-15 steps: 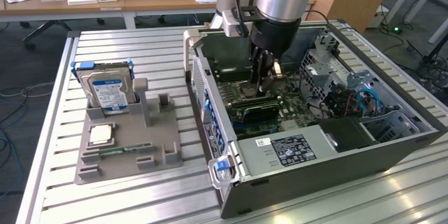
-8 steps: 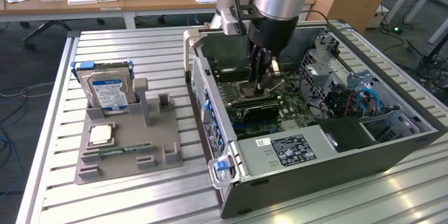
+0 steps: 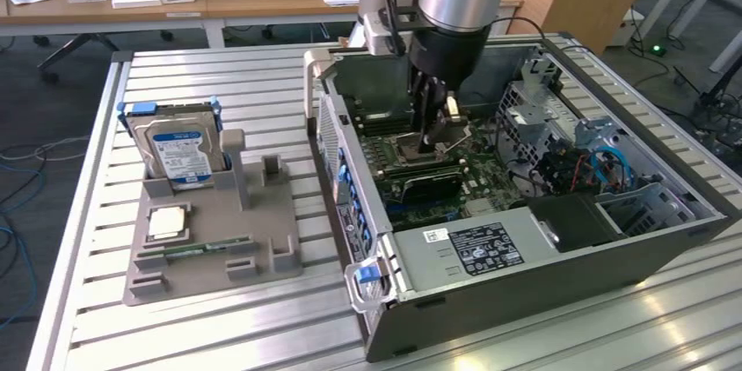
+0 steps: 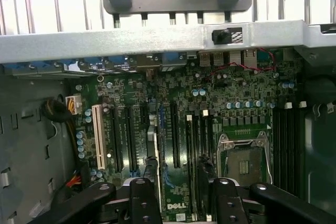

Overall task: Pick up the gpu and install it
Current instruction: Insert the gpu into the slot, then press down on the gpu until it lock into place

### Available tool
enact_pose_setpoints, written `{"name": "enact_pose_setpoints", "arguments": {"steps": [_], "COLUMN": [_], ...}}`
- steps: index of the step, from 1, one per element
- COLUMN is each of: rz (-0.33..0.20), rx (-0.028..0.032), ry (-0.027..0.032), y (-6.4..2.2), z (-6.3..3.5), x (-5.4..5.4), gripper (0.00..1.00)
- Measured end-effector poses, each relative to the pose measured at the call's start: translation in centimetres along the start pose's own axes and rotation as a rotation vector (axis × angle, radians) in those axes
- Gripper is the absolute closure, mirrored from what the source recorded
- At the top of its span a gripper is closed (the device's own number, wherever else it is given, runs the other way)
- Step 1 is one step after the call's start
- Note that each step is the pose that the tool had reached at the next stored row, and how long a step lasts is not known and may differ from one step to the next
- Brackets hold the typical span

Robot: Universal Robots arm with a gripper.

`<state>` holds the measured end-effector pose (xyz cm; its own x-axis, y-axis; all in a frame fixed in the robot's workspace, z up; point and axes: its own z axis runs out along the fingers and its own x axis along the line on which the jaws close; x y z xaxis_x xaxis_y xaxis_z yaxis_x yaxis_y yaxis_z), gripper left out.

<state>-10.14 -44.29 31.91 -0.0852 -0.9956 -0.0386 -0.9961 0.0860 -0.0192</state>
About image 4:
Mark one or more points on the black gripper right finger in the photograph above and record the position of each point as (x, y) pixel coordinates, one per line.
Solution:
(228, 203)

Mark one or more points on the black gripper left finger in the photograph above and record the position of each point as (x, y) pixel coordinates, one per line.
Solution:
(145, 203)

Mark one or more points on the CPU socket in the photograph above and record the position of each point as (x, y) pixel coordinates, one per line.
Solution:
(244, 161)

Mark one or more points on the blue expansion slot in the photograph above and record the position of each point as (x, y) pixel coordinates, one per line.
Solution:
(161, 142)

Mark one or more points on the metal locking lever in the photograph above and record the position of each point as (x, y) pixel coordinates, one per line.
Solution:
(270, 155)

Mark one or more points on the white expansion slot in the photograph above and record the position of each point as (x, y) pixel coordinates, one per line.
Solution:
(98, 134)

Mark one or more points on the short black expansion slot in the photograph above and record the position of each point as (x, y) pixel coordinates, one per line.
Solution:
(144, 115)

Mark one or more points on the green motherboard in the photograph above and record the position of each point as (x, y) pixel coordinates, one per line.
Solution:
(183, 90)

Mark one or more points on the white power connector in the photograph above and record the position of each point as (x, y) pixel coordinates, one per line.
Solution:
(73, 104)

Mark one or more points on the silver rear port block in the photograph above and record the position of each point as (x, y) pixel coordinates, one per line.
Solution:
(250, 58)
(205, 58)
(219, 58)
(235, 58)

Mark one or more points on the grey open PC case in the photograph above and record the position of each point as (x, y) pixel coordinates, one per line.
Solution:
(105, 40)

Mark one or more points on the black intrusion switch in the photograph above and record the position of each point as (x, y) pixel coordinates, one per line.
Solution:
(220, 37)

